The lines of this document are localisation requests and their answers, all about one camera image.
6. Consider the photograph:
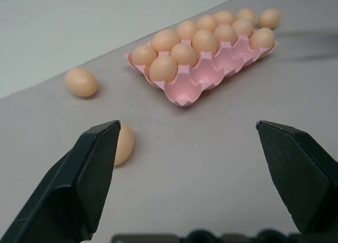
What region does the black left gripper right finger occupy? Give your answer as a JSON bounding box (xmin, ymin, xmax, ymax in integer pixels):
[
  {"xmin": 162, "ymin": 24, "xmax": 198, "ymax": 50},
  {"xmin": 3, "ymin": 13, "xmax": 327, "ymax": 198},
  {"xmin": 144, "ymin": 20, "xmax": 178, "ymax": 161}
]
[{"xmin": 255, "ymin": 119, "xmax": 338, "ymax": 233}]

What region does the tan egg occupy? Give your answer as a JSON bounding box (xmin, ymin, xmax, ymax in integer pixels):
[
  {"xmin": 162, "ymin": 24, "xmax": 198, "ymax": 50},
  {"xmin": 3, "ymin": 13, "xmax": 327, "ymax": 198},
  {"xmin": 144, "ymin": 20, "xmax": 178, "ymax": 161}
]
[
  {"xmin": 176, "ymin": 20, "xmax": 199, "ymax": 40},
  {"xmin": 64, "ymin": 67, "xmax": 99, "ymax": 98},
  {"xmin": 232, "ymin": 17, "xmax": 255, "ymax": 38},
  {"xmin": 151, "ymin": 29, "xmax": 181, "ymax": 53},
  {"xmin": 131, "ymin": 45, "xmax": 157, "ymax": 67},
  {"xmin": 236, "ymin": 8, "xmax": 256, "ymax": 23},
  {"xmin": 170, "ymin": 43, "xmax": 198, "ymax": 65},
  {"xmin": 192, "ymin": 29, "xmax": 219, "ymax": 53},
  {"xmin": 149, "ymin": 55, "xmax": 177, "ymax": 83},
  {"xmin": 213, "ymin": 10, "xmax": 236, "ymax": 25},
  {"xmin": 258, "ymin": 8, "xmax": 281, "ymax": 30},
  {"xmin": 196, "ymin": 15, "xmax": 219, "ymax": 32},
  {"xmin": 249, "ymin": 27, "xmax": 276, "ymax": 50},
  {"xmin": 213, "ymin": 24, "xmax": 238, "ymax": 43},
  {"xmin": 114, "ymin": 123, "xmax": 136, "ymax": 166}
]

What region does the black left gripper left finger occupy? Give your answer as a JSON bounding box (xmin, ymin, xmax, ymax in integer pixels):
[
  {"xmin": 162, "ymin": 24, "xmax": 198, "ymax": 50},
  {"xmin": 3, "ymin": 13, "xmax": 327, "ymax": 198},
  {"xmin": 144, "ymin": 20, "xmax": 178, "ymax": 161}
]
[{"xmin": 0, "ymin": 119, "xmax": 122, "ymax": 243}]

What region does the pink plastic egg tray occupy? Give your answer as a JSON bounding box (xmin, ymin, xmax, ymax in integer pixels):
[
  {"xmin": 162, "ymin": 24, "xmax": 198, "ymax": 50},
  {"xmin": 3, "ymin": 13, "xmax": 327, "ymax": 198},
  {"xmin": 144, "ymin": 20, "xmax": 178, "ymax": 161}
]
[{"xmin": 124, "ymin": 33, "xmax": 279, "ymax": 108}]

